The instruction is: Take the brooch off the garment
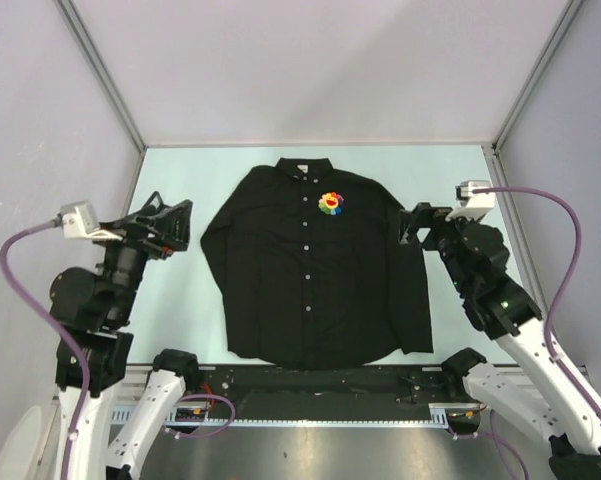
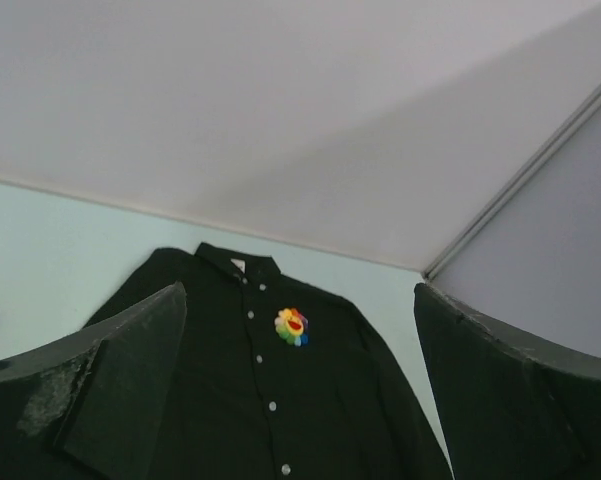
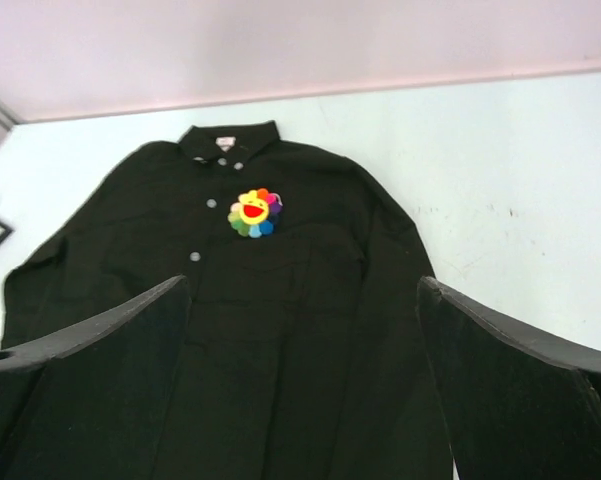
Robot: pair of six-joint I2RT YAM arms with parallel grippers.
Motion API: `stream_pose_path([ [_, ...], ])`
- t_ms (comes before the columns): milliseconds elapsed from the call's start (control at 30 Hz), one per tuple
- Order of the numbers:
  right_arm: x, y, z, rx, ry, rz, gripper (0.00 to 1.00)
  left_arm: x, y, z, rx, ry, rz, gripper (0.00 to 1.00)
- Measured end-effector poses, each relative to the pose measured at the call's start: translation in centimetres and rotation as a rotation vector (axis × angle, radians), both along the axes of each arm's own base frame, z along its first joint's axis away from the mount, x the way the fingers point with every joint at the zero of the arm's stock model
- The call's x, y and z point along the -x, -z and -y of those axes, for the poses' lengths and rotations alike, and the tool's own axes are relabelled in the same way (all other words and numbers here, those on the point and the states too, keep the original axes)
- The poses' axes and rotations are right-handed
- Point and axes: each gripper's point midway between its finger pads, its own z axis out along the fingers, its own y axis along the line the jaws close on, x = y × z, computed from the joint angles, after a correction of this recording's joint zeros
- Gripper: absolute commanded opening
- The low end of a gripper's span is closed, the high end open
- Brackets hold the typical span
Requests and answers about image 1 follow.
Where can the colourful flower plush brooch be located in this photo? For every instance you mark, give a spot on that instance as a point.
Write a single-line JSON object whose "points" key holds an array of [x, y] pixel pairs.
{"points": [[331, 203]]}

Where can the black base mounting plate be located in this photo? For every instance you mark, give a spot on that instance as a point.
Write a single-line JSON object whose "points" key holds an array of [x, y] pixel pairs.
{"points": [[376, 393]]}

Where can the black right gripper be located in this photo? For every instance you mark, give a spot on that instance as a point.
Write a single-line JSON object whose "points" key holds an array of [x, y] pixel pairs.
{"points": [[423, 216]]}

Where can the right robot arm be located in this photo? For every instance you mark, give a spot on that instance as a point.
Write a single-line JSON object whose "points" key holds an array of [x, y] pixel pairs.
{"points": [[564, 416]]}

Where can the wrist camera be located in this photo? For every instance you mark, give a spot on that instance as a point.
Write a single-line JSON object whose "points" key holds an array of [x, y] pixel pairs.
{"points": [[79, 220], [472, 197]]}

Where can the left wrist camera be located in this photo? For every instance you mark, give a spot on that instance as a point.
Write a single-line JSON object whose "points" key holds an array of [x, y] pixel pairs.
{"points": [[79, 220]]}

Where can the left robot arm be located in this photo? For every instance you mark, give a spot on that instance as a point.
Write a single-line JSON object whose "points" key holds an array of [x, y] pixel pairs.
{"points": [[94, 307]]}

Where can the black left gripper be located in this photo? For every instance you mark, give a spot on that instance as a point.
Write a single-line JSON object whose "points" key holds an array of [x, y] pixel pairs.
{"points": [[172, 226]]}

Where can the grey cable duct rail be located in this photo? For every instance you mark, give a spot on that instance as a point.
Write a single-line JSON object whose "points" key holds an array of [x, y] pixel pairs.
{"points": [[434, 418]]}

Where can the black button-up shirt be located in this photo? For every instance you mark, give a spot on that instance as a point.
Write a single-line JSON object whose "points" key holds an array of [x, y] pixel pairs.
{"points": [[305, 290]]}

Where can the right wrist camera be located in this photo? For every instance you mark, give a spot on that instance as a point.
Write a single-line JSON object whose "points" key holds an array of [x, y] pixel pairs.
{"points": [[472, 197]]}

